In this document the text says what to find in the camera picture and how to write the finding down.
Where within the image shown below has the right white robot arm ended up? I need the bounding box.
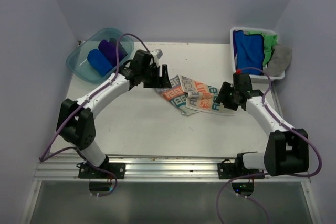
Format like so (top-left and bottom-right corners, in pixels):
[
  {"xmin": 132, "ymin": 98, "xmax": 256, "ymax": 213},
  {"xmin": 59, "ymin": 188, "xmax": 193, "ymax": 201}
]
[{"xmin": 215, "ymin": 72, "xmax": 309, "ymax": 178}]

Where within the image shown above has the grey cloth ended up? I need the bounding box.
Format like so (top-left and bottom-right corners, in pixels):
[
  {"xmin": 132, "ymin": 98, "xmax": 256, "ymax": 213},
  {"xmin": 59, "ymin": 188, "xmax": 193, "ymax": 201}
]
[{"xmin": 265, "ymin": 44, "xmax": 292, "ymax": 77}]

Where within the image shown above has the patterned white cloth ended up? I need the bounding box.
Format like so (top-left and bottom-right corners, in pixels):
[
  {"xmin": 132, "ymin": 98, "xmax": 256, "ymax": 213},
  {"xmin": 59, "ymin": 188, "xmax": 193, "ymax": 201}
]
[{"xmin": 155, "ymin": 75, "xmax": 235, "ymax": 116}]

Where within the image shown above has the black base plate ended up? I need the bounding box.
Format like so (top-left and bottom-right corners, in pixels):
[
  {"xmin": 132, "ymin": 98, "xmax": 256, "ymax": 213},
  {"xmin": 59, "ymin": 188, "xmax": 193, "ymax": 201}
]
[
  {"xmin": 217, "ymin": 159, "xmax": 265, "ymax": 179},
  {"xmin": 76, "ymin": 163, "xmax": 126, "ymax": 179}
]

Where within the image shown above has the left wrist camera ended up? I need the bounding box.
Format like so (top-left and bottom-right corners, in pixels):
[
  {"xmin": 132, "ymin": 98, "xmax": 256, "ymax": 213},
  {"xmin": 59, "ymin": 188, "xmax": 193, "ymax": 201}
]
[{"xmin": 150, "ymin": 49, "xmax": 163, "ymax": 61}]

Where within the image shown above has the teal translucent plastic bin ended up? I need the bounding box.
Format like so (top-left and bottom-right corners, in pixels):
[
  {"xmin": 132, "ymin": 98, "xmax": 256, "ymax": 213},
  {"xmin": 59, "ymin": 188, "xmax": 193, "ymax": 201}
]
[{"xmin": 66, "ymin": 28, "xmax": 122, "ymax": 84}]

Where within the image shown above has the dark blue cloth in basket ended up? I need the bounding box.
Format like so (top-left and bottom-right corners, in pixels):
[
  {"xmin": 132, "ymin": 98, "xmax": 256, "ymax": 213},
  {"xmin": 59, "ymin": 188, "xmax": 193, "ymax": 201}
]
[{"xmin": 233, "ymin": 30, "xmax": 265, "ymax": 75}]

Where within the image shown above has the green cloth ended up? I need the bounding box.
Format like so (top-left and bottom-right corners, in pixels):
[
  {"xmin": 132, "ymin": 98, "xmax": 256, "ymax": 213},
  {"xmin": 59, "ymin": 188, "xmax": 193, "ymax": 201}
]
[{"xmin": 244, "ymin": 31, "xmax": 278, "ymax": 67}]

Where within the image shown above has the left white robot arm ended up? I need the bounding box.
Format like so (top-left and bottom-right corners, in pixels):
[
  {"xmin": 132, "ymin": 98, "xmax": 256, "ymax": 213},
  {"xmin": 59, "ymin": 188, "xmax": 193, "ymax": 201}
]
[{"xmin": 57, "ymin": 49, "xmax": 171, "ymax": 178}]

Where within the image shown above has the aluminium mounting rail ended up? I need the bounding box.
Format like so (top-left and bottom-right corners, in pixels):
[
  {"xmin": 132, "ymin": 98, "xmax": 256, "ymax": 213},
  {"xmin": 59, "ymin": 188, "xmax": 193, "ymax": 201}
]
[{"xmin": 33, "ymin": 157, "xmax": 312, "ymax": 183}]

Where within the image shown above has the blue towel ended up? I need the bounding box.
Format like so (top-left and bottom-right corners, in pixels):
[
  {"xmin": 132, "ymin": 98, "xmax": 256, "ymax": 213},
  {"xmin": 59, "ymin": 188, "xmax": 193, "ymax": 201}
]
[{"xmin": 87, "ymin": 49, "xmax": 113, "ymax": 77}]

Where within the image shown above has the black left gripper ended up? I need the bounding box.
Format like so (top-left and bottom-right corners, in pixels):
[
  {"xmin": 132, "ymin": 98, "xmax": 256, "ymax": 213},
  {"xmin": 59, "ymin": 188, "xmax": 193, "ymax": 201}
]
[{"xmin": 141, "ymin": 63, "xmax": 171, "ymax": 88}]

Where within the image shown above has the rolled dark grey towel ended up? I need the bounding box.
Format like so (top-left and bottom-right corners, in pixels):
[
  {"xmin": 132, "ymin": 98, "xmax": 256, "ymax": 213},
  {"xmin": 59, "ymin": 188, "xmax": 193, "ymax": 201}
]
[{"xmin": 109, "ymin": 38, "xmax": 128, "ymax": 58}]

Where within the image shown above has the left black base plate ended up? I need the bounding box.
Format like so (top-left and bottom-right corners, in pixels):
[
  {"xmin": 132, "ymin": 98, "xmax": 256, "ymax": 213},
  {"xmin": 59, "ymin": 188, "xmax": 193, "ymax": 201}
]
[{"xmin": 76, "ymin": 163, "xmax": 126, "ymax": 179}]

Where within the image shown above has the rolled purple towel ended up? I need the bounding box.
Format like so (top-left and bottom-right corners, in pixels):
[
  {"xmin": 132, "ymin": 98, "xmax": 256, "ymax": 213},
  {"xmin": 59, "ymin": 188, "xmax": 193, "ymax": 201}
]
[{"xmin": 98, "ymin": 38, "xmax": 127, "ymax": 67}]

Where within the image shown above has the white laundry basket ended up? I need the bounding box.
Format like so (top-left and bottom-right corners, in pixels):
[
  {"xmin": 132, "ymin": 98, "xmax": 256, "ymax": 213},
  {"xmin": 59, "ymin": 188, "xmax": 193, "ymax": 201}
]
[{"xmin": 229, "ymin": 26, "xmax": 286, "ymax": 84}]

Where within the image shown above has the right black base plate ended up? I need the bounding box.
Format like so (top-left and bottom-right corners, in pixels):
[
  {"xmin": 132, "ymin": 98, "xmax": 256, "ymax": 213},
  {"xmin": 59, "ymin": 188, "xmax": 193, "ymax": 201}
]
[{"xmin": 217, "ymin": 159, "xmax": 265, "ymax": 179}]

